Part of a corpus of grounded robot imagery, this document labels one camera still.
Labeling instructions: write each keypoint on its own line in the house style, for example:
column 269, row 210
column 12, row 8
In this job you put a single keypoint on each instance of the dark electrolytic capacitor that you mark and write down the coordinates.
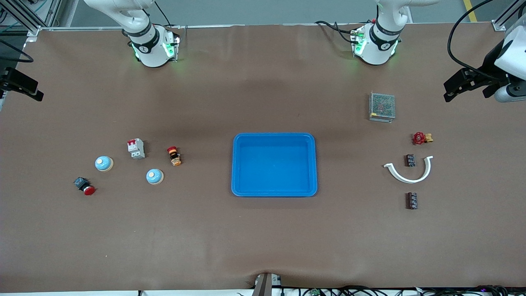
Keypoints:
column 411, row 200
column 410, row 160

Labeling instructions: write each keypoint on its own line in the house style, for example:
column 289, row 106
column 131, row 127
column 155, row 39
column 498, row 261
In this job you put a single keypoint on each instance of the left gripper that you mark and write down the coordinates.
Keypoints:
column 489, row 62

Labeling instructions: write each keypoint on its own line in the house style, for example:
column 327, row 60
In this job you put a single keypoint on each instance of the metal mesh power supply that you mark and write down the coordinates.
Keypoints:
column 382, row 107

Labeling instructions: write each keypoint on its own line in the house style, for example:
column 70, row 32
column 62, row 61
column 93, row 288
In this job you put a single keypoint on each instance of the aluminium frame strut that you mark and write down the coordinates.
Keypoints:
column 24, row 18
column 499, row 25

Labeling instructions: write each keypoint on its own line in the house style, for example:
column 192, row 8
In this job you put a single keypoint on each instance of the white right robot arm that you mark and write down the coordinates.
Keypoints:
column 150, row 45

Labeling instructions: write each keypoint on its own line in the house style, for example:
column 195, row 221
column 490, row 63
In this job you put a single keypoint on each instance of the orange emergency stop switch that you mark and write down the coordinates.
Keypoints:
column 174, row 156

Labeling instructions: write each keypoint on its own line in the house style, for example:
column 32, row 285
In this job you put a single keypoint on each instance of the red push button dark body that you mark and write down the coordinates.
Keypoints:
column 84, row 186

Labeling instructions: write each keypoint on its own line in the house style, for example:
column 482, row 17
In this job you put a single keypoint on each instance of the light blue call bell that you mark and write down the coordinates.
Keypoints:
column 155, row 176
column 104, row 163

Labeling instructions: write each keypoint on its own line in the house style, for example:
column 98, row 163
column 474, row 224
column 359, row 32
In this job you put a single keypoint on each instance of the blue plastic tray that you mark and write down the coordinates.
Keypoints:
column 273, row 164

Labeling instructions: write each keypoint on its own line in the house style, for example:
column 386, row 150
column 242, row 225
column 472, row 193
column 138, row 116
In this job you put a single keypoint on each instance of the white circuit breaker red switch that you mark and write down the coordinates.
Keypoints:
column 136, row 149

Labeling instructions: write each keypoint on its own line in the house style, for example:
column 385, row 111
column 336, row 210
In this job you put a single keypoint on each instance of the metal table edge bracket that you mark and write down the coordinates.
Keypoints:
column 266, row 285

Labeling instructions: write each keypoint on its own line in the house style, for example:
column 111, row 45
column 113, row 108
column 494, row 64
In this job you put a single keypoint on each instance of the brass valve red handwheel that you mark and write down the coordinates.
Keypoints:
column 422, row 138

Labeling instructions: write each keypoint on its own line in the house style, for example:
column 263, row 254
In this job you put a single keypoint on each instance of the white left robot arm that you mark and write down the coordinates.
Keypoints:
column 380, row 45

